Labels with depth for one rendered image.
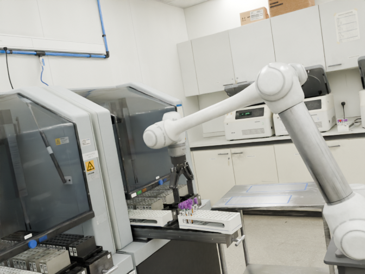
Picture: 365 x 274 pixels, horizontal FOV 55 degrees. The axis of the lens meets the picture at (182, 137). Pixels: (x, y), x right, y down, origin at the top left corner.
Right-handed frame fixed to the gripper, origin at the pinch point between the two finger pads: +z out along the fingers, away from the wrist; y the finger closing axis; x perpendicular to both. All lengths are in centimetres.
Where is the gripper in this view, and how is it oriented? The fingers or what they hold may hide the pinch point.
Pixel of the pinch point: (184, 195)
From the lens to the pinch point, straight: 175.1
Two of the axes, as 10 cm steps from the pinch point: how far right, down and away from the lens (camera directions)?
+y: 5.0, -1.6, 8.5
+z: 1.5, 9.8, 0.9
